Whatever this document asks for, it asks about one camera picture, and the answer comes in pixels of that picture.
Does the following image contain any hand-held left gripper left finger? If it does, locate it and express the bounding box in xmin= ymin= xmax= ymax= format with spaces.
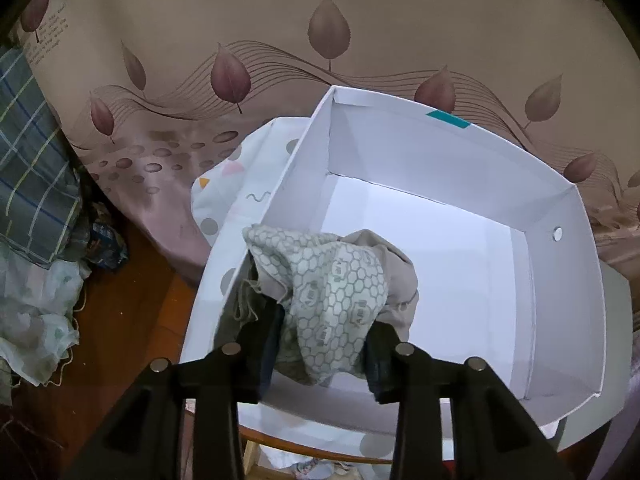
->
xmin=62 ymin=302 xmax=287 ymax=480

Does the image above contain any hexagon print underwear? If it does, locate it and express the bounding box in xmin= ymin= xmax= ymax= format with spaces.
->
xmin=242 ymin=224 xmax=391 ymax=388

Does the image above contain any blue plaid cloth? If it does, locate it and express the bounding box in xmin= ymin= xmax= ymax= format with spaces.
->
xmin=0 ymin=45 xmax=83 ymax=266

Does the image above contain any white shape-print cloth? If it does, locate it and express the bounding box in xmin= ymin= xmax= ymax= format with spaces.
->
xmin=190 ymin=116 xmax=563 ymax=463

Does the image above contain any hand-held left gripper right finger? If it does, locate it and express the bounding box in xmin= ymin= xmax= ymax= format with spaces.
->
xmin=365 ymin=321 xmax=578 ymax=480

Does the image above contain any dark blue packet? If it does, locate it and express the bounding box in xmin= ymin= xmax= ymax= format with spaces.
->
xmin=87 ymin=220 xmax=128 ymax=268

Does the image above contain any beige underwear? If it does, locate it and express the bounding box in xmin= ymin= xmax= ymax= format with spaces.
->
xmin=215 ymin=229 xmax=421 ymax=361

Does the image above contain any white cardboard box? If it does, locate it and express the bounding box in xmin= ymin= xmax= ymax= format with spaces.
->
xmin=179 ymin=85 xmax=608 ymax=418

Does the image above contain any white green gauze cloth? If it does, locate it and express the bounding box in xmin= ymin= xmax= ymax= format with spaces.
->
xmin=0 ymin=250 xmax=93 ymax=388

